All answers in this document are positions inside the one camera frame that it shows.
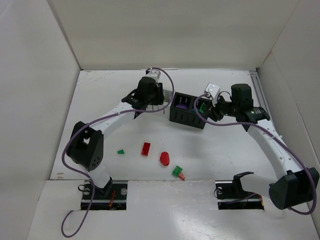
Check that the green notched lego brick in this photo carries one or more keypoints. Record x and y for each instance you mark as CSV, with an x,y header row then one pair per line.
x,y
203,108

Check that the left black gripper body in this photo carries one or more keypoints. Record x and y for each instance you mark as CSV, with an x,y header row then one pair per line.
x,y
160,93

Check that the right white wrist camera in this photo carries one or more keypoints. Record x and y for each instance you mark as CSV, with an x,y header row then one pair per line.
x,y
211,92

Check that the white double container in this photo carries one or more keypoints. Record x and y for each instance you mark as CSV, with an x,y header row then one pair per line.
x,y
166,98

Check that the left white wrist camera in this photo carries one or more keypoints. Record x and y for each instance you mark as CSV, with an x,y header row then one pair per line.
x,y
154,74

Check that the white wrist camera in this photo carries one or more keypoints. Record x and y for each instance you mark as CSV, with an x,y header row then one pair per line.
x,y
154,74
211,92

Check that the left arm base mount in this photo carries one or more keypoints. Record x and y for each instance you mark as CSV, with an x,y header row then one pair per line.
x,y
115,200

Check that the red rectangular lego brick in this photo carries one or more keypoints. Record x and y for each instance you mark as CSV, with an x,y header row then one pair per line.
x,y
145,149

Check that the black double container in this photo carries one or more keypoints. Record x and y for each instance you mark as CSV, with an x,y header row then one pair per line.
x,y
187,117

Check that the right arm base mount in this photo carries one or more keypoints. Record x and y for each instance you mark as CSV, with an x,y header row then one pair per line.
x,y
231,195

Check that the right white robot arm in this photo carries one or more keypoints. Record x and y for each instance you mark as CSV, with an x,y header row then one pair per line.
x,y
296,184

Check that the green square lego brick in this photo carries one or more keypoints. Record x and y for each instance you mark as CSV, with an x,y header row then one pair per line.
x,y
177,171

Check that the small red lego piece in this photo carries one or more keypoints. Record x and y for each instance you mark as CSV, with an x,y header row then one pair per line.
x,y
181,176

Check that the purple oval lego piece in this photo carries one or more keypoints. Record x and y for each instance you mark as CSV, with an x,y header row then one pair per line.
x,y
182,106

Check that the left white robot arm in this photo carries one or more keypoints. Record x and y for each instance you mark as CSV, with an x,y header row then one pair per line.
x,y
87,148

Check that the red oval lego piece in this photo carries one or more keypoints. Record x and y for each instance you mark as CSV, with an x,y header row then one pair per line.
x,y
165,158

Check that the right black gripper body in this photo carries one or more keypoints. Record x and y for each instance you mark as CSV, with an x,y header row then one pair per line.
x,y
215,111

